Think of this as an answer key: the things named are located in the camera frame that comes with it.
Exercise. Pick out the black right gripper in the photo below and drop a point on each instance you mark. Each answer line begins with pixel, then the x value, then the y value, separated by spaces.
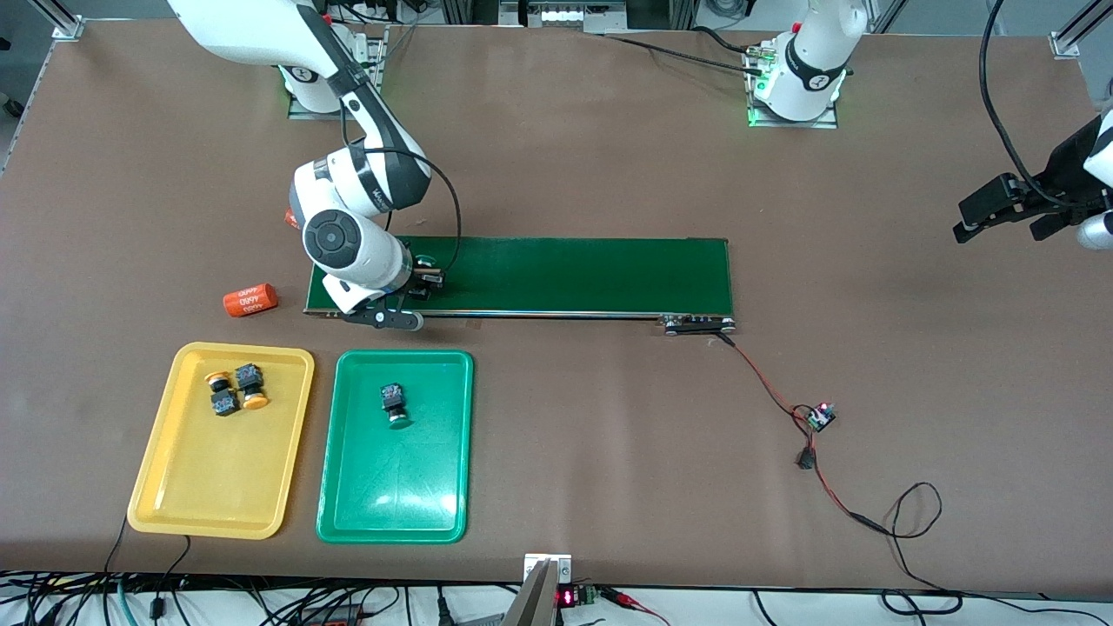
pixel 421 280

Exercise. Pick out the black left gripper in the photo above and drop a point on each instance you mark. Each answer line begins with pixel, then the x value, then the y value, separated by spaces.
pixel 1063 169

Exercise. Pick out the orange 4680 cylinder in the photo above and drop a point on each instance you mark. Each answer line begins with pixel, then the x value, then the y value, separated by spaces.
pixel 290 217
pixel 250 300

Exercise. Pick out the yellow mushroom push button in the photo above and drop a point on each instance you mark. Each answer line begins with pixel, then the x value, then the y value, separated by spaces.
pixel 250 376
pixel 224 402

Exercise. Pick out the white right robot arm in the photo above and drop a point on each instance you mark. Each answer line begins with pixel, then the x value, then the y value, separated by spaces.
pixel 343 239

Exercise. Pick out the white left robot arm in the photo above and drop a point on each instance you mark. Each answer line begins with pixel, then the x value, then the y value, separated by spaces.
pixel 813 61

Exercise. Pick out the green conveyor belt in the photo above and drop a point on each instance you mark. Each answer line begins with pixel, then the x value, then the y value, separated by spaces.
pixel 591 274

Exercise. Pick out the aluminium corner profile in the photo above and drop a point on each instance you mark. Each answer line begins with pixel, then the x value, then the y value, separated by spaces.
pixel 1065 43
pixel 61 22

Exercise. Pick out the green plastic tray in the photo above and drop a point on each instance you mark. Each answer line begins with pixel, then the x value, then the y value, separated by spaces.
pixel 396 487

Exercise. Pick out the yellow plastic tray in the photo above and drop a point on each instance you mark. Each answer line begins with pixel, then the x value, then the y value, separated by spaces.
pixel 222 469

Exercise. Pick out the small controller circuit board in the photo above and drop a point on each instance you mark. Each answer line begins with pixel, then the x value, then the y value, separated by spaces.
pixel 820 417

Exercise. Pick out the grey metal bar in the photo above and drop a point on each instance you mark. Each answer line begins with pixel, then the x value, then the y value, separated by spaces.
pixel 530 604

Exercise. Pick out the red LED display module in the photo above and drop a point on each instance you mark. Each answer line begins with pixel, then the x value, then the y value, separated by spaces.
pixel 567 597

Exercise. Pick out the red clip lead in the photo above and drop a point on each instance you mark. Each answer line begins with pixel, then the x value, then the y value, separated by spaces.
pixel 626 598

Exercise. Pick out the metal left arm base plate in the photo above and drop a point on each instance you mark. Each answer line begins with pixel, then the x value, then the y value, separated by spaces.
pixel 787 124

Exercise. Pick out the white device on frame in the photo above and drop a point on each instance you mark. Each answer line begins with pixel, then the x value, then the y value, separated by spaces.
pixel 565 13

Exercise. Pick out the small aluminium bracket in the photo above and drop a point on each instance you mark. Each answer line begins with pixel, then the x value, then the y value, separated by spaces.
pixel 561 569

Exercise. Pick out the black inline switch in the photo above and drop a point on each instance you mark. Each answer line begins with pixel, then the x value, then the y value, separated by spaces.
pixel 807 458

